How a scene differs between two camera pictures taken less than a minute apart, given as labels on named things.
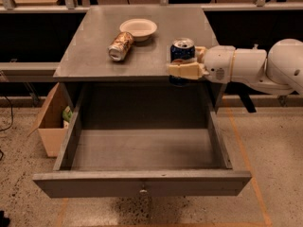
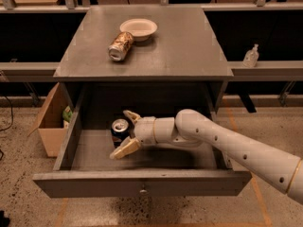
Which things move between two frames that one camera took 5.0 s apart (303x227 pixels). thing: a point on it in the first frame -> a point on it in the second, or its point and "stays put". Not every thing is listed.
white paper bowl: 141,28 stays put
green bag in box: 67,113 stays put
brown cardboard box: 51,127 stays put
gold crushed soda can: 120,45 stays put
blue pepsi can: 181,49 -> 119,131
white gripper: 218,62 -> 145,129
